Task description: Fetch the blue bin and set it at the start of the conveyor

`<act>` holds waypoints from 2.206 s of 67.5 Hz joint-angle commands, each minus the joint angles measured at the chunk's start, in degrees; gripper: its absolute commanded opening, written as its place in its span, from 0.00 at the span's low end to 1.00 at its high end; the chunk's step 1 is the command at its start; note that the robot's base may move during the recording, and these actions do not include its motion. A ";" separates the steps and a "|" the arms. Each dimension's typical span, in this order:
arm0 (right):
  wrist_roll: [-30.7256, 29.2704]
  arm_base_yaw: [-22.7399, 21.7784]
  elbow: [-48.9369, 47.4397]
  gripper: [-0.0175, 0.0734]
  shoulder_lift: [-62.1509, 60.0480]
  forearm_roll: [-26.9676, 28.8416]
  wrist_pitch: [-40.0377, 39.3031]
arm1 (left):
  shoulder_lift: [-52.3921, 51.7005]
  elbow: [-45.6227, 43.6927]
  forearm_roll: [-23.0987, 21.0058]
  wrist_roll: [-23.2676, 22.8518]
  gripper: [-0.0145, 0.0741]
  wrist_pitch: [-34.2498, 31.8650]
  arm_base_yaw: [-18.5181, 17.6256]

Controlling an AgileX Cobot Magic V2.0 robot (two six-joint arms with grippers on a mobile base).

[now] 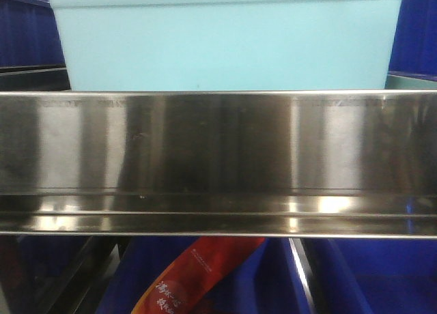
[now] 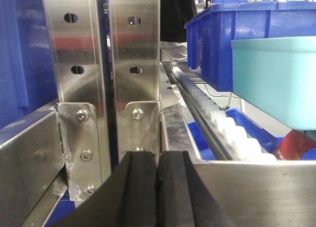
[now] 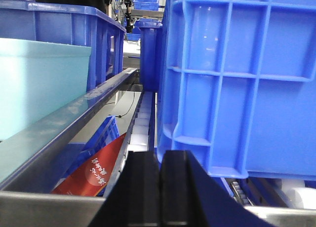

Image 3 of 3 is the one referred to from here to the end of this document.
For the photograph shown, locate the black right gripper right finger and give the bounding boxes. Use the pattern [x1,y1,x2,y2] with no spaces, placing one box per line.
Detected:
[160,151,266,227]

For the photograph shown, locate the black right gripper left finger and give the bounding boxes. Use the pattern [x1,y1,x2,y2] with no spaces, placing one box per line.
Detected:
[91,151,159,227]

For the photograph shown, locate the light teal plastic bin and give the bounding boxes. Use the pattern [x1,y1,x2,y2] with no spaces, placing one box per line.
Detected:
[0,38,91,141]

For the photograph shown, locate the red printed package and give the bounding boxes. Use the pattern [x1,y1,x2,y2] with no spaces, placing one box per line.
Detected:
[52,133,126,196]

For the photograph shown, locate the white roller track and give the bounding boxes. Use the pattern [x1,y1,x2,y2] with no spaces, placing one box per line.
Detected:
[103,92,156,198]

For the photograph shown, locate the blue crate below rack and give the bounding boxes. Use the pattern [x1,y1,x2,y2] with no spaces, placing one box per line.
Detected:
[56,115,119,186]

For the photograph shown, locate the large blue crate right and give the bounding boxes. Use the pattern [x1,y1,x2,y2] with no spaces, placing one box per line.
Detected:
[157,0,316,180]

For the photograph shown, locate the blue crate behind roller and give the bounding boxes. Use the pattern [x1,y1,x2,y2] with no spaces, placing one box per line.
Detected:
[135,18,162,92]

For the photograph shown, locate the blue crate left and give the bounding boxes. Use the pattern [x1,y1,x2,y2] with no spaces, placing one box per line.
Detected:
[0,0,126,90]

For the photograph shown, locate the distant blue bins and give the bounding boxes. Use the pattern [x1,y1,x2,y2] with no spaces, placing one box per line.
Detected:
[124,0,159,41]

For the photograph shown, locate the black cable on floor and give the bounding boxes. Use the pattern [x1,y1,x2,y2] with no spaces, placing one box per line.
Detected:
[106,91,135,118]

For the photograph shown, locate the grey metal rack rail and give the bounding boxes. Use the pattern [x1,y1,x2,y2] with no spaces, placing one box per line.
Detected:
[0,68,136,227]

